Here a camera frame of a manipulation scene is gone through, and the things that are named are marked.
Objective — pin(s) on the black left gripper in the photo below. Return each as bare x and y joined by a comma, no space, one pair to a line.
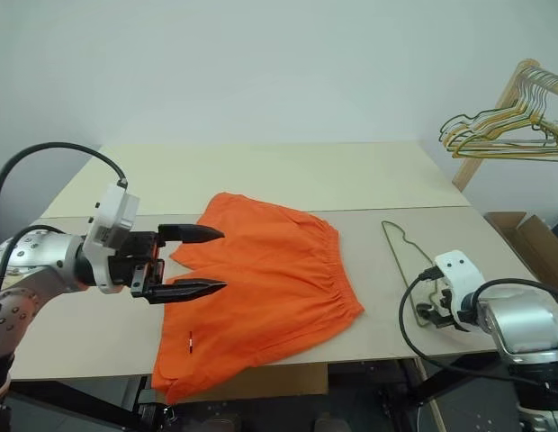
135,252

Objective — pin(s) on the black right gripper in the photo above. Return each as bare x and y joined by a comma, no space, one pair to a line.
443,310

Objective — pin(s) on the orange shorts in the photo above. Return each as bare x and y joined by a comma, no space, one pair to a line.
270,279

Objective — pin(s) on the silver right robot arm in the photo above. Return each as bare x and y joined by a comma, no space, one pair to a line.
522,324

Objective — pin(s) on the light wooden strip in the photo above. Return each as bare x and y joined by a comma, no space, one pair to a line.
434,405

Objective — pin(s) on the brown cardboard box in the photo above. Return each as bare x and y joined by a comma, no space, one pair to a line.
535,243

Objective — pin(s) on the wooden clothes rack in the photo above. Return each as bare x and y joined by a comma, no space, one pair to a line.
468,171

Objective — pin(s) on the dark rounded shape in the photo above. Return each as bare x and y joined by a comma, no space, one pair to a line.
326,424
220,426

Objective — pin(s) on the brown cardboard panel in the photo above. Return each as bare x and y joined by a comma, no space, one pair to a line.
283,378

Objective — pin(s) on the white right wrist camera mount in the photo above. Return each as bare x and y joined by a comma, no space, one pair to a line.
459,270

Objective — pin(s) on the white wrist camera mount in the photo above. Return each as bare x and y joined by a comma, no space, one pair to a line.
112,211
459,270

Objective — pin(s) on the black table frame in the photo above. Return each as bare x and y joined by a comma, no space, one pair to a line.
434,389

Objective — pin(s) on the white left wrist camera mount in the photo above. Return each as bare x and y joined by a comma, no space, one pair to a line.
112,211

